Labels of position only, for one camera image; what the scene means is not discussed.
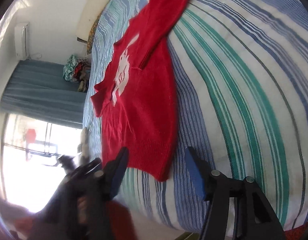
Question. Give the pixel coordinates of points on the beige patterned cushion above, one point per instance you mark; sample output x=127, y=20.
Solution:
x=83, y=147

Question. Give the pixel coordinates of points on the cream padded headboard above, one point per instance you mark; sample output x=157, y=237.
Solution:
x=90, y=13

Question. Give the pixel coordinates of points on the person's hand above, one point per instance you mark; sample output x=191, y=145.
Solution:
x=82, y=210

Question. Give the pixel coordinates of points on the blue green striped bedspread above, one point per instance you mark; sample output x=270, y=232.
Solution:
x=241, y=70

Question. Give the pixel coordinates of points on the red knit sweater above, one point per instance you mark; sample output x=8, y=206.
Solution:
x=137, y=100

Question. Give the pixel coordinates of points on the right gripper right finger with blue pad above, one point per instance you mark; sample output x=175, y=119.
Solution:
x=254, y=217

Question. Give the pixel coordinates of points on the pile of mixed clothes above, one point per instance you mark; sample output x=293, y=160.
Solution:
x=77, y=70

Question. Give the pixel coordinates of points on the white wall air conditioner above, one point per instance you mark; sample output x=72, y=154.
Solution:
x=21, y=41

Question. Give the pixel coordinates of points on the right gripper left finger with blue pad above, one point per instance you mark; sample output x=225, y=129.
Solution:
x=59, y=218

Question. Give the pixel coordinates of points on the blue-grey curtain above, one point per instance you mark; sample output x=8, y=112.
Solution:
x=37, y=89

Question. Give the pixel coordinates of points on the patterned pillow under bedspread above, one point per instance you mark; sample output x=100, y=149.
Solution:
x=92, y=34

